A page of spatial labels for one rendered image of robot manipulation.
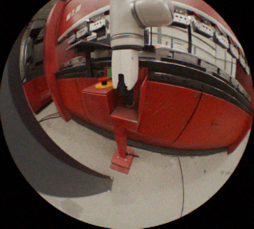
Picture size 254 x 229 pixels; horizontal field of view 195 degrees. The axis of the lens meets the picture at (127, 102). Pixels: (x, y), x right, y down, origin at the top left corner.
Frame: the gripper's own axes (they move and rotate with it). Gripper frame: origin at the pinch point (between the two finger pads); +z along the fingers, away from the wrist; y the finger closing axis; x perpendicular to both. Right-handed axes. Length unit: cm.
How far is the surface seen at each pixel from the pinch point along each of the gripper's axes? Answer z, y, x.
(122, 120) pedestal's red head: 3.9, 6.5, 0.0
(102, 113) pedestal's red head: 3.2, 6.4, -7.4
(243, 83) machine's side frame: -32, -60, 182
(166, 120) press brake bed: 22.3, -15.8, 21.3
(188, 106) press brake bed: 9.2, -16.5, 31.8
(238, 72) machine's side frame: -46, -81, 182
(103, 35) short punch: -33, -36, -32
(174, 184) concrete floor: 72, 24, 54
